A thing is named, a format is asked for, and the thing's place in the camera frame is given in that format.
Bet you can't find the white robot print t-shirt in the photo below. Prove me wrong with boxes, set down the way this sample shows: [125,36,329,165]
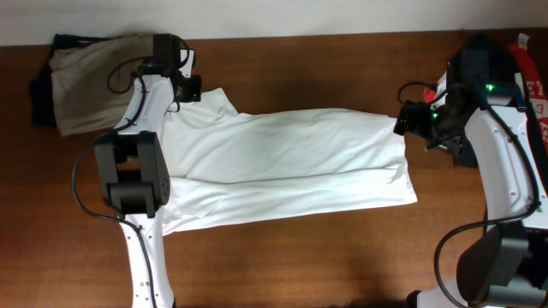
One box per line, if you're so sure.
[161,89,417,234]

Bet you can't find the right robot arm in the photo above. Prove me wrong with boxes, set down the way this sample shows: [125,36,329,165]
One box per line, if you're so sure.
[395,81,547,307]

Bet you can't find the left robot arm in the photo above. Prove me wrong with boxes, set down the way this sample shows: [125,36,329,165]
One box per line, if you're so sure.
[94,65,202,307]

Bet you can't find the black garment in pile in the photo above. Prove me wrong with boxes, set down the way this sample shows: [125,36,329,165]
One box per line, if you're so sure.
[437,34,547,185]

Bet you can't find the folded khaki trousers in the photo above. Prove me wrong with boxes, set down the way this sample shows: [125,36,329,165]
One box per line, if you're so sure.
[49,33,153,136]

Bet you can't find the red garment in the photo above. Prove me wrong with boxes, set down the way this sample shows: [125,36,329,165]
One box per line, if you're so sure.
[423,43,547,146]

